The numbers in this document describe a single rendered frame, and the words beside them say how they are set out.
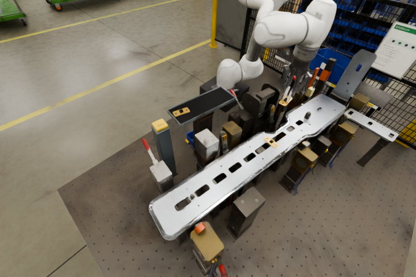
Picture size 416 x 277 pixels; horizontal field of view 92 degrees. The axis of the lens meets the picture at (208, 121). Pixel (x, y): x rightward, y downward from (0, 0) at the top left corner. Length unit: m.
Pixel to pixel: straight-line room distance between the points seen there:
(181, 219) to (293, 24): 0.84
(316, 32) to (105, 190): 1.34
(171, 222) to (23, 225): 1.73
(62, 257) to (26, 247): 0.31
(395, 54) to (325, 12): 1.05
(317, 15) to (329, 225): 1.07
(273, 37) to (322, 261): 1.08
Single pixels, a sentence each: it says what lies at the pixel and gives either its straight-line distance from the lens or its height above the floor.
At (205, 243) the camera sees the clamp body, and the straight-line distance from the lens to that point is 0.84.
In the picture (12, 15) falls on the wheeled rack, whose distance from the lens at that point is 6.46.
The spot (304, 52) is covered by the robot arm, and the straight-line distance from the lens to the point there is 0.92.
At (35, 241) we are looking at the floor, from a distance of 2.35.
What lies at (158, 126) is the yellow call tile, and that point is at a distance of 1.00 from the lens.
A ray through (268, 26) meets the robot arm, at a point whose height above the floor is 1.63.
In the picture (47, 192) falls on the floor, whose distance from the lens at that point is 2.53.
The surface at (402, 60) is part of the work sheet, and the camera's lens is 1.85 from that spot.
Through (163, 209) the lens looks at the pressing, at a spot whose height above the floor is 1.00.
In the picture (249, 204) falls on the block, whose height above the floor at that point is 1.03.
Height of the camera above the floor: 1.87
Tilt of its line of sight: 45 degrees down
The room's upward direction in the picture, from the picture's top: 2 degrees clockwise
